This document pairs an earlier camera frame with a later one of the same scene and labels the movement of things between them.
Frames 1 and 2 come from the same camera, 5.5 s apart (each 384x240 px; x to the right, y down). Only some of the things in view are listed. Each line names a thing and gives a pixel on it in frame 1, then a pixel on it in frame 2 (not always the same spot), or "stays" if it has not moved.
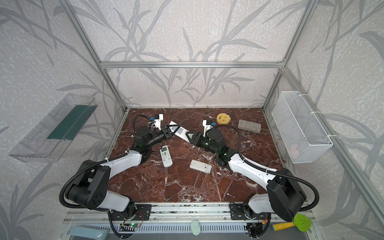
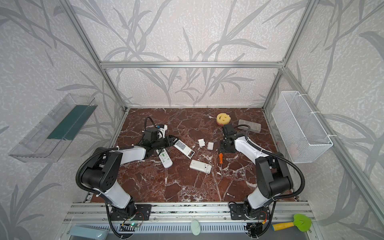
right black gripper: x=193 y=137 → x=227 y=132
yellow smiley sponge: x=223 y=118 stays
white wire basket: x=304 y=139 stays
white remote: x=181 y=132 → x=184 y=149
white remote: x=200 y=166 stays
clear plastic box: x=249 y=126 stays
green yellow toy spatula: x=301 y=222 stays
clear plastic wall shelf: x=50 y=139 stays
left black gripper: x=165 y=132 → x=167 y=141
